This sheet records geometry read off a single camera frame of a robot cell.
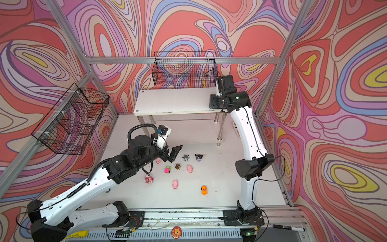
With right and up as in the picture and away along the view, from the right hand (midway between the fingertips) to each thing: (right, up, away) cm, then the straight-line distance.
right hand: (216, 105), depth 77 cm
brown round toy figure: (-21, -35, +11) cm, 42 cm away
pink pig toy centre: (-14, -36, +11) cm, 41 cm away
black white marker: (+36, -60, -7) cm, 70 cm away
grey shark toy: (-17, -30, +14) cm, 38 cm away
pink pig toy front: (-22, -43, +6) cm, 49 cm away
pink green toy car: (-28, -37, +11) cm, 47 cm away
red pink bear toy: (-37, -40, +5) cm, 55 cm away
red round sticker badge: (-20, -61, -7) cm, 65 cm away
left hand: (-20, -18, -10) cm, 28 cm away
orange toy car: (-6, -46, +3) cm, 46 cm away
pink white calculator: (+18, -10, +31) cm, 37 cm away
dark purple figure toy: (-9, -30, +12) cm, 33 cm away
